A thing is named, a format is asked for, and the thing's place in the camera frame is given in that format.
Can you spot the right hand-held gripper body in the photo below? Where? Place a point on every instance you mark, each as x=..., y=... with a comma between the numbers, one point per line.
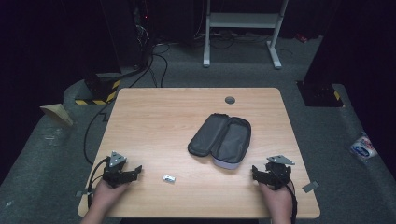
x=279, y=171

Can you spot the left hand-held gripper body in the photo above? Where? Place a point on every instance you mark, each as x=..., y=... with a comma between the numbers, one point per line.
x=114, y=169

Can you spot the small white eraser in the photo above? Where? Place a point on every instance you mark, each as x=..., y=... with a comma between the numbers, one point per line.
x=168, y=178

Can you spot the grey pencil case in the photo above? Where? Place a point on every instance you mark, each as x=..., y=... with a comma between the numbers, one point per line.
x=221, y=140

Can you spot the person's right hand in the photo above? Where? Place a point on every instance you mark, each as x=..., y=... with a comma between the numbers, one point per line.
x=276, y=199

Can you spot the person's left hand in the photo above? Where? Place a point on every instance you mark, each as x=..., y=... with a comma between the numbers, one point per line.
x=108, y=195

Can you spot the grey tape strip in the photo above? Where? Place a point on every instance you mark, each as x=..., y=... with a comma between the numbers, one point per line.
x=310, y=186
x=82, y=193

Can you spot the grey round table grommet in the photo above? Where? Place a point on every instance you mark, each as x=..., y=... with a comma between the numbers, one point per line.
x=229, y=100

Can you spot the beige wedge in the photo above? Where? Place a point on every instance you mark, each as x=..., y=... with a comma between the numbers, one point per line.
x=58, y=113

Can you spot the yellow black striped stand base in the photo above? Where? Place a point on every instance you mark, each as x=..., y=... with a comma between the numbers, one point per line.
x=99, y=90

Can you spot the white blue plastic packet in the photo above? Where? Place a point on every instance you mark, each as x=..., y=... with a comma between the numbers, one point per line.
x=363, y=148

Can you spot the white metal stand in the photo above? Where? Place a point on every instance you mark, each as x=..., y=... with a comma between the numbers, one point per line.
x=241, y=20

